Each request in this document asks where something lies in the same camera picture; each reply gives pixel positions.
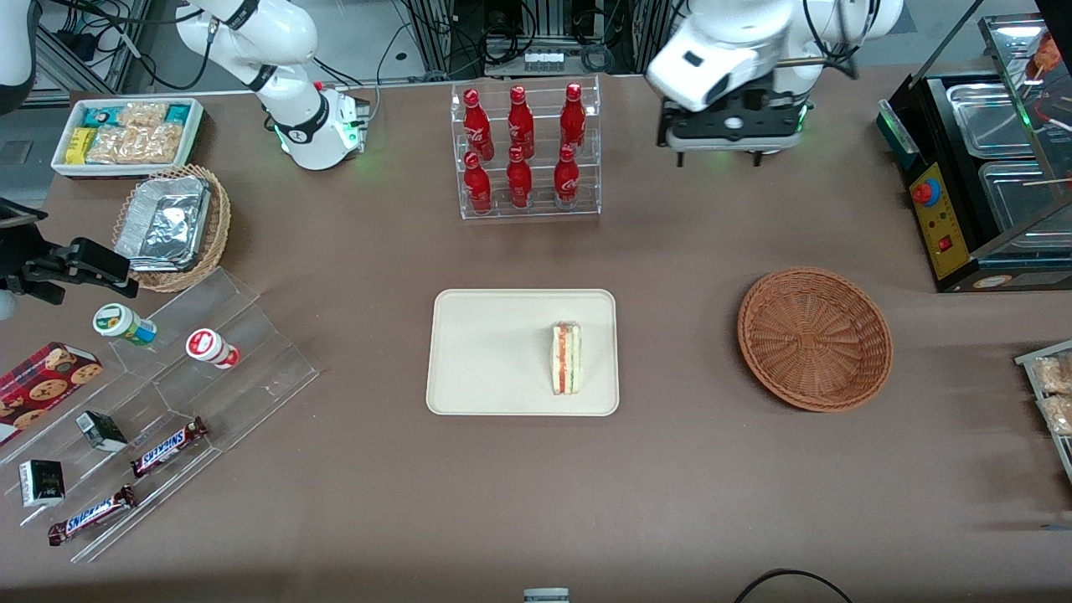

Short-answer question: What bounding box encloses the clear acrylic stepped display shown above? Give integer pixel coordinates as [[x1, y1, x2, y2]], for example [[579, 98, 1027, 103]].
[[0, 266, 320, 564]]

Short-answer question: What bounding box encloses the black food warmer machine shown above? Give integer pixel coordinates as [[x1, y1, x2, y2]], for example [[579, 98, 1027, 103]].
[[876, 13, 1072, 294]]

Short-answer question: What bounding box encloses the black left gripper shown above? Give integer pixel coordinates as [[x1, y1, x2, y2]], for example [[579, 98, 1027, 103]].
[[659, 82, 807, 168]]

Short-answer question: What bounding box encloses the clear rice cracker bag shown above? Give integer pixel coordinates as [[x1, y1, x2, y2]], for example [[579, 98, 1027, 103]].
[[117, 101, 170, 129], [86, 123, 186, 166]]

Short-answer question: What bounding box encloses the grey metal snack tray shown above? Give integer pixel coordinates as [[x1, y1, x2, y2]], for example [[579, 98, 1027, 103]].
[[1014, 339, 1072, 484]]

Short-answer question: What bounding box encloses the clear acrylic bottle rack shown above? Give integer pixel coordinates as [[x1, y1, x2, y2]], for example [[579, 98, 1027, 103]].
[[451, 75, 602, 221]]

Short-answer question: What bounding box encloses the triangular sandwich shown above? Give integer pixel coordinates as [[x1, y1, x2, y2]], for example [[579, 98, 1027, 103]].
[[550, 322, 584, 396]]

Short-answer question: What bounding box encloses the red cola bottle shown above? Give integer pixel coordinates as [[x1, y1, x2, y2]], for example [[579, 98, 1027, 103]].
[[559, 82, 587, 153], [462, 89, 494, 162], [507, 85, 535, 160], [554, 144, 581, 209], [506, 147, 533, 210], [463, 151, 492, 215]]

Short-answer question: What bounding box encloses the light wicker basket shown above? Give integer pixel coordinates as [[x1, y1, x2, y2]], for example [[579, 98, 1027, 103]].
[[112, 164, 232, 293]]

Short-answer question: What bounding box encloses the beige rectangular tray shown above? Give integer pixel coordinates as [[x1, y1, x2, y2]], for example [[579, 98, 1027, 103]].
[[425, 289, 620, 417]]

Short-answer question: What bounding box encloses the clear snack bag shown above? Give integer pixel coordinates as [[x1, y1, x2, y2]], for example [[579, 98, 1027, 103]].
[[1031, 355, 1072, 395], [1038, 394, 1072, 436]]

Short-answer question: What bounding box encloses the silver foil tray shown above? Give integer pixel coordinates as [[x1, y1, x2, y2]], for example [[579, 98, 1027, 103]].
[[114, 175, 212, 273]]

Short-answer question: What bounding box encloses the red cookie box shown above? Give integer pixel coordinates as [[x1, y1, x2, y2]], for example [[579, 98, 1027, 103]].
[[0, 341, 104, 446]]

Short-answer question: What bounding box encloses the green lid white cup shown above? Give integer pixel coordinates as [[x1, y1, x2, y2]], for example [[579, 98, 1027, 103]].
[[92, 303, 157, 348]]

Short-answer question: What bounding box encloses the round brown wicker basket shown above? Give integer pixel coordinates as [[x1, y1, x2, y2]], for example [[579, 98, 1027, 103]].
[[737, 266, 894, 413]]

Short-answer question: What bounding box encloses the white snack bin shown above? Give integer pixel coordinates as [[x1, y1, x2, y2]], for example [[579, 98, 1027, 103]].
[[51, 97, 205, 179]]

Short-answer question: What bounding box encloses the red lid white cup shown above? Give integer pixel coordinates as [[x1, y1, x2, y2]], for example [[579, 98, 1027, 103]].
[[185, 328, 241, 370]]

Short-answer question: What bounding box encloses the brown snickers bar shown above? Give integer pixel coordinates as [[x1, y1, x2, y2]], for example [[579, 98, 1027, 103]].
[[130, 416, 209, 479], [47, 485, 137, 547]]

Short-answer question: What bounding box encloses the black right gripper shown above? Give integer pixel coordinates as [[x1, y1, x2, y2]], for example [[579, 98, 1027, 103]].
[[0, 219, 140, 305]]

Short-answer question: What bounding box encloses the black looping cable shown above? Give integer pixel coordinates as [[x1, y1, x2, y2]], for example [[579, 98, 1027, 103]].
[[734, 569, 855, 603]]

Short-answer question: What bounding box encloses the small black white box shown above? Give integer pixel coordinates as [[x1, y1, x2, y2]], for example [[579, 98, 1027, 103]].
[[18, 459, 66, 508]]

